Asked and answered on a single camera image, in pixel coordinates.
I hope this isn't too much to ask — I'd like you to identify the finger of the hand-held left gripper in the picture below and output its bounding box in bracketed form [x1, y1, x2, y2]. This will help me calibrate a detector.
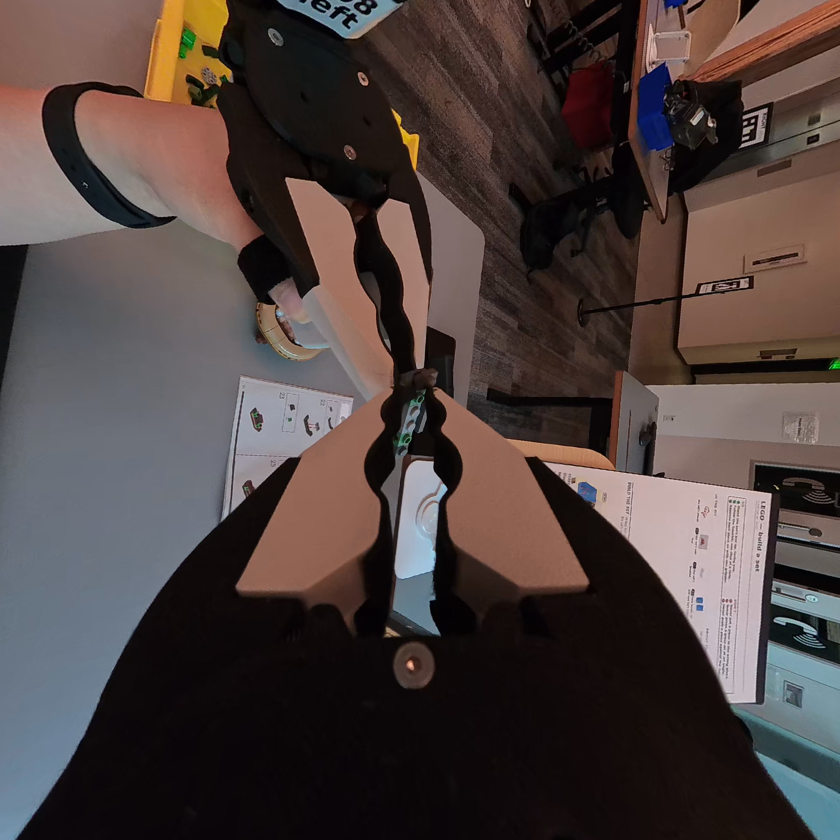
[367, 196, 432, 379]
[285, 178, 413, 396]

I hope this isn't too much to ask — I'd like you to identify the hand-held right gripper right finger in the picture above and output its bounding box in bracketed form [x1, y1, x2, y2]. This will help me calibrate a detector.
[430, 387, 589, 636]

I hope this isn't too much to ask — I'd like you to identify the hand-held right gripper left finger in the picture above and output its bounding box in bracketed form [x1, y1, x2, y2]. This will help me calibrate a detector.
[235, 387, 401, 636]

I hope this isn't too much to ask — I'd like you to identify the dark brick assembly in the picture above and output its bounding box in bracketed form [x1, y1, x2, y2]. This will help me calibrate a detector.
[392, 386, 431, 458]

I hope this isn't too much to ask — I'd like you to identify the yellow plastic bin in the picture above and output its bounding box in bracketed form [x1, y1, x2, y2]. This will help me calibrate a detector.
[144, 0, 422, 166]

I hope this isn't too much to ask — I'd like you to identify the grey office desk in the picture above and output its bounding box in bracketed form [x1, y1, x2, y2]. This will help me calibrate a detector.
[610, 371, 660, 468]

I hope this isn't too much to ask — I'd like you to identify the wooden-edged office desk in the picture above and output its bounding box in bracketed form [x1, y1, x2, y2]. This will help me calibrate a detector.
[626, 0, 691, 225]

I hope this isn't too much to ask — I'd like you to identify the person's left hand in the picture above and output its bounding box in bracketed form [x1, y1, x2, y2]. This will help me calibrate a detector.
[85, 91, 317, 326]

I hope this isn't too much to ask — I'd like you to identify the building instruction booklet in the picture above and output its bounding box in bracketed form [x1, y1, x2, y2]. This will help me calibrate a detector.
[222, 375, 355, 521]

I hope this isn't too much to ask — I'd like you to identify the wooden sheet stand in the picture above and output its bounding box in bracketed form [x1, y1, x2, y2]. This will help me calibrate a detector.
[511, 440, 618, 471]

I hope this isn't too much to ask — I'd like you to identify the black rectangular object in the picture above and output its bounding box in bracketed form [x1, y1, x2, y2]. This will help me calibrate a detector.
[423, 327, 458, 409]

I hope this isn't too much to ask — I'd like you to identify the pile of small toy bricks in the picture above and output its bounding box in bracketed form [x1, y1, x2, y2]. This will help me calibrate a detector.
[176, 25, 232, 109]

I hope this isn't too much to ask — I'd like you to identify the white printed instruction sheet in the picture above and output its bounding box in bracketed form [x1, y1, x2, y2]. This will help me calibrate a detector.
[545, 462, 781, 707]

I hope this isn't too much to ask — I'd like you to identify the black office chair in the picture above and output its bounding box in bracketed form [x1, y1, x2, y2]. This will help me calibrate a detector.
[521, 177, 651, 271]

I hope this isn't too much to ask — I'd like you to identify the black floor stand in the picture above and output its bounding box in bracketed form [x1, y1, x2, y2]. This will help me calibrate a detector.
[577, 277, 753, 327]

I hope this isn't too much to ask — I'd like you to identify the red bag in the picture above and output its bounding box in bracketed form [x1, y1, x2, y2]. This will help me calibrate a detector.
[561, 62, 616, 152]

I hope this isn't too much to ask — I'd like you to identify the black wristband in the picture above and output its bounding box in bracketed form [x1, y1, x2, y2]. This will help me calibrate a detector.
[41, 81, 177, 228]

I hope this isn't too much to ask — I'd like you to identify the blue plastic bin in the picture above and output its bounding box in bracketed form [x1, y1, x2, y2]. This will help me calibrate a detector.
[638, 66, 675, 149]

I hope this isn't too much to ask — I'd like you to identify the black device bundle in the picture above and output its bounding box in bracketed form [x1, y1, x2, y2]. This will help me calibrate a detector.
[663, 79, 718, 149]

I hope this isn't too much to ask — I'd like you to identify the black framed marker sign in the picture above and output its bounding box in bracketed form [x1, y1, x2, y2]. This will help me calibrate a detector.
[738, 104, 774, 151]

